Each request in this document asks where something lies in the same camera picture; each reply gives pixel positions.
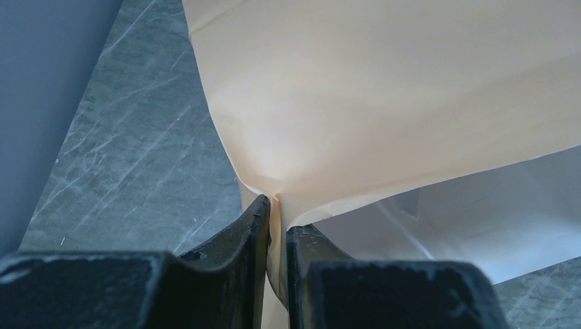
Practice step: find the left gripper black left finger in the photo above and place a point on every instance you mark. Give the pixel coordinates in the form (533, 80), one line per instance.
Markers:
(218, 284)

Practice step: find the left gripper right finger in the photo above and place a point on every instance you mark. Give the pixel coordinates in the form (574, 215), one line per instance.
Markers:
(329, 289)

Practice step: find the brown paper bag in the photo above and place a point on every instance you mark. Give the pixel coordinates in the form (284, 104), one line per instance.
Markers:
(404, 130)

